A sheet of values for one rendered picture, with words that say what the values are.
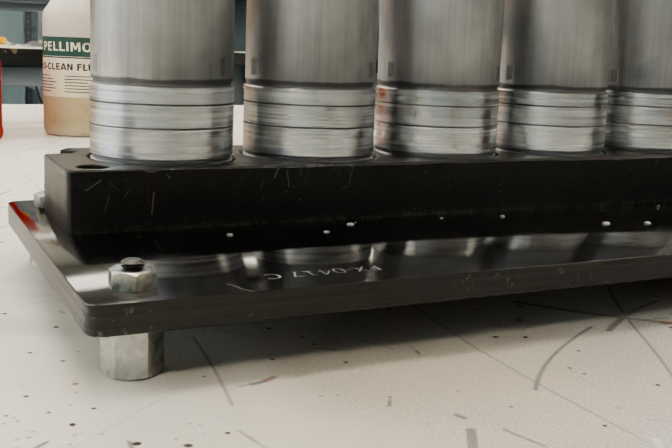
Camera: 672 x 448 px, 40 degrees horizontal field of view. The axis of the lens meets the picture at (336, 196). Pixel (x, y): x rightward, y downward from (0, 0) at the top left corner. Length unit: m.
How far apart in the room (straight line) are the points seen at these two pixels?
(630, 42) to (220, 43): 0.09
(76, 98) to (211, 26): 0.24
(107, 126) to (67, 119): 0.23
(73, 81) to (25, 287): 0.23
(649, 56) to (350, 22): 0.07
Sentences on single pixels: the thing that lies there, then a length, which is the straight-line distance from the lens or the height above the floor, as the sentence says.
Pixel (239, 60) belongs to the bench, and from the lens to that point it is 3.06.
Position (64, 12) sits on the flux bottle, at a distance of 0.39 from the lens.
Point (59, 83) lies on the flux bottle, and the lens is 0.39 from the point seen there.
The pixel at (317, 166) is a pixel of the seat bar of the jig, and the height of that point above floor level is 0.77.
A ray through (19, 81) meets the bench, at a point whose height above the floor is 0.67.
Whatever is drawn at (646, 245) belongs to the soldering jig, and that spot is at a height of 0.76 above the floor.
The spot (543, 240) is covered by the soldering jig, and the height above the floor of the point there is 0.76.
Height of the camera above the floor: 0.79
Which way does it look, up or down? 9 degrees down
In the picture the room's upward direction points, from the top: 2 degrees clockwise
